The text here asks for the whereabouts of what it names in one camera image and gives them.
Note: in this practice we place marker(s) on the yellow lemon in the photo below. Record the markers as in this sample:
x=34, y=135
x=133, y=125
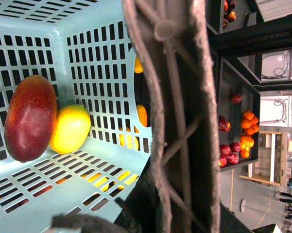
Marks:
x=71, y=129

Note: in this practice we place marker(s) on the light blue plastic basket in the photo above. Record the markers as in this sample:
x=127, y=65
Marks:
x=83, y=48

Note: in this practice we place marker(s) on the red mango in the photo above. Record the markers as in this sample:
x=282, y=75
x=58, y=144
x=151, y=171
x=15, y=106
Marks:
x=30, y=120

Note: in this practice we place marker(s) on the red apple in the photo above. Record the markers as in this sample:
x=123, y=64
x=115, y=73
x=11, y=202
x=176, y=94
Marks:
x=223, y=124
x=236, y=98

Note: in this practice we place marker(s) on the pile of oranges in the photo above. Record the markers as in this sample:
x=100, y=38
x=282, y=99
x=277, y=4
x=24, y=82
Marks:
x=249, y=124

